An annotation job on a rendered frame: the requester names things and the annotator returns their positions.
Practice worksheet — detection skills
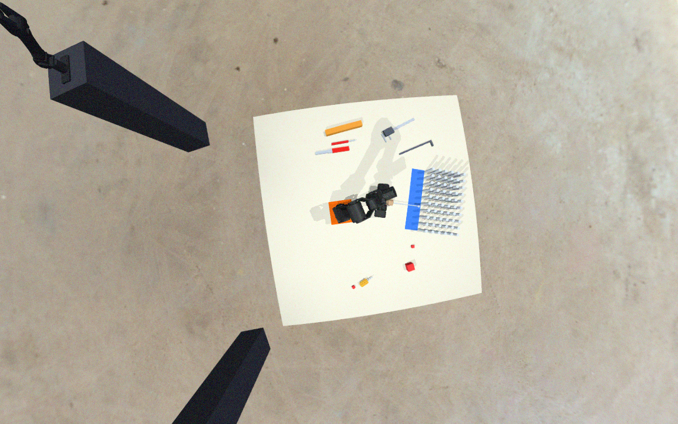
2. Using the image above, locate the blue flat strip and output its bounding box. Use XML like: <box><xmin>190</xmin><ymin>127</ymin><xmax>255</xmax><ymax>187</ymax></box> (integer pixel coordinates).
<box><xmin>405</xmin><ymin>168</ymin><xmax>424</xmax><ymax>230</ymax></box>

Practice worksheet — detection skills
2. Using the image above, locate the orange rectangular bar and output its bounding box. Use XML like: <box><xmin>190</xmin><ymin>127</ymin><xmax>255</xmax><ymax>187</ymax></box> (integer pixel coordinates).
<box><xmin>325</xmin><ymin>120</ymin><xmax>363</xmax><ymax>137</ymax></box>

